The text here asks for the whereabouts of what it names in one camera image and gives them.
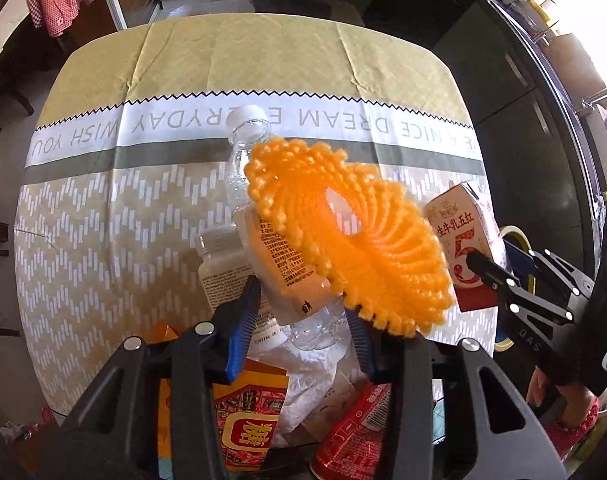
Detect white plastic bag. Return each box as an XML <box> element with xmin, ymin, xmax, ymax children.
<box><xmin>248</xmin><ymin>330</ymin><xmax>369</xmax><ymax>448</ymax></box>

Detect small cloudy plastic bottle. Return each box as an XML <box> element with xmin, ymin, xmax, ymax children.
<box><xmin>197</xmin><ymin>225</ymin><xmax>291</xmax><ymax>356</ymax></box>

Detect orange snack packet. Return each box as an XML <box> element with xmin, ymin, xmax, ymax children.
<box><xmin>156</xmin><ymin>322</ymin><xmax>290</xmax><ymax>471</ymax></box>

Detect person's right forearm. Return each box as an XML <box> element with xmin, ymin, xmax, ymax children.
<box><xmin>543</xmin><ymin>400</ymin><xmax>607</xmax><ymax>463</ymax></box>

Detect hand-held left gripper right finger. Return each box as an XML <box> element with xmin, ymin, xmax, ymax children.
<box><xmin>344</xmin><ymin>307</ymin><xmax>569</xmax><ymax>480</ymax></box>

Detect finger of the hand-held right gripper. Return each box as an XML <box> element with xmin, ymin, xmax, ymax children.
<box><xmin>465</xmin><ymin>251</ymin><xmax>575</xmax><ymax>324</ymax></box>
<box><xmin>505</xmin><ymin>240</ymin><xmax>593</xmax><ymax>307</ymax></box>

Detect red and white milk carton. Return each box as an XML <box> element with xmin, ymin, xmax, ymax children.
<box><xmin>423</xmin><ymin>181</ymin><xmax>507</xmax><ymax>312</ymax></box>

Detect person's right hand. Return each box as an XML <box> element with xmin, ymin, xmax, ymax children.
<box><xmin>526</xmin><ymin>366</ymin><xmax>601</xmax><ymax>430</ymax></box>

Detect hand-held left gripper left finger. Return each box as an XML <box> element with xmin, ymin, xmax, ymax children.
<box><xmin>43</xmin><ymin>275</ymin><xmax>264</xmax><ymax>480</ymax></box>

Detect clear plastic bottle orange label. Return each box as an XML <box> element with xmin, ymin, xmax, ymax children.
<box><xmin>226</xmin><ymin>105</ymin><xmax>350</xmax><ymax>352</ymax></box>

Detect orange foam fruit net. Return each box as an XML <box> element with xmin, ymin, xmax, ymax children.
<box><xmin>244</xmin><ymin>137</ymin><xmax>455</xmax><ymax>337</ymax></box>

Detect yellow tape roll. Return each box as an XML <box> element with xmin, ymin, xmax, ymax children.
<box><xmin>493</xmin><ymin>225</ymin><xmax>539</xmax><ymax>356</ymax></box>

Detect red drink can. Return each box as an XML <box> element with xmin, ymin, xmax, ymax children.
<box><xmin>308</xmin><ymin>382</ymin><xmax>394</xmax><ymax>480</ymax></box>

